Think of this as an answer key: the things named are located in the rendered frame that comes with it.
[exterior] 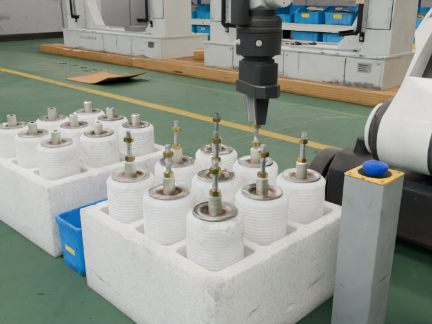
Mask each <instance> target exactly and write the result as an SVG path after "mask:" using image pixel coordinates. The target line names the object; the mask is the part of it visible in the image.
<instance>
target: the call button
mask: <svg viewBox="0 0 432 324"><path fill-rule="evenodd" d="M388 167H389V166H388V165H387V164H386V163H385V162H382V161H375V160H369V161H365V162H364V163H363V169H364V172H365V173H366V174H369V175H372V176H383V175H384V174H385V172H387V171H388Z"/></svg>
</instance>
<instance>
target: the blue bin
mask: <svg viewBox="0 0 432 324"><path fill-rule="evenodd" d="M107 200H108V198H105V199H102V200H99V201H96V202H92V203H90V204H86V205H83V206H80V207H78V208H74V209H71V210H68V211H64V212H62V213H58V214H57V215H56V216H55V220H56V223H57V224H58V228H59V233H60V240H61V244H62V251H63V255H64V262H65V264H66V265H67V266H69V267H70V268H72V270H74V271H75V272H77V273H78V274H79V275H80V276H84V277H85V276H86V263H85V256H84V244H83V237H82V225H81V218H80V209H82V208H85V207H88V206H94V205H96V204H97V203H100V202H103V201H107Z"/></svg>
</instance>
